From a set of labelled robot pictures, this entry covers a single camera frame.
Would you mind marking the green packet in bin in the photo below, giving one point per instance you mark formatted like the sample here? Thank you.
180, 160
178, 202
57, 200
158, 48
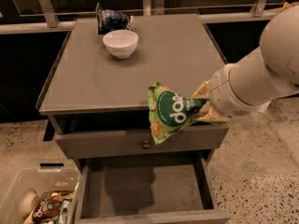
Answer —
64, 211

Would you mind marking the white ceramic bowl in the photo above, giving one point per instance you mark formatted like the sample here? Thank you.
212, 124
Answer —
121, 43

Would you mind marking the round metal drawer knob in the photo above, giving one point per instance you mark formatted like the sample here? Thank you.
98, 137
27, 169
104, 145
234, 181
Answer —
146, 144

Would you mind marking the metal glass railing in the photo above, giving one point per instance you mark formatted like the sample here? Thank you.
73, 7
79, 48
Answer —
36, 16

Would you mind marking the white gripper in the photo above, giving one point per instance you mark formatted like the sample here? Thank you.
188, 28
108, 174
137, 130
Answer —
220, 92

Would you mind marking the grey open middle drawer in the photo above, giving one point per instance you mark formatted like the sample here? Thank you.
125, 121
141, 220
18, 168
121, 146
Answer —
148, 189

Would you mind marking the dark blue snack bag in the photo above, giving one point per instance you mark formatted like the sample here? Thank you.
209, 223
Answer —
109, 20

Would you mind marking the grey drawer cabinet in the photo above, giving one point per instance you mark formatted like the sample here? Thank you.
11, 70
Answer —
92, 91

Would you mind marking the brown snack bag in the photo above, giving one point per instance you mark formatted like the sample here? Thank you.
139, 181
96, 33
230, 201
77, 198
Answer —
48, 209

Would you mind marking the green rice chip bag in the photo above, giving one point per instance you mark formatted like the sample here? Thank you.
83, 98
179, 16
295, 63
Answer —
170, 112

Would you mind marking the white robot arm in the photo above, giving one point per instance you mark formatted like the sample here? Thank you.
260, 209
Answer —
269, 72

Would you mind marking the clear plastic storage bin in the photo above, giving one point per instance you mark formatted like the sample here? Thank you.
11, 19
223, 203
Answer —
42, 181

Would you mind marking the grey top drawer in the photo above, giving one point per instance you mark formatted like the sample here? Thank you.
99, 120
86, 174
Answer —
128, 143

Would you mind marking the white cup in bin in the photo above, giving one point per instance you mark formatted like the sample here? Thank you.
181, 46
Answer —
28, 201

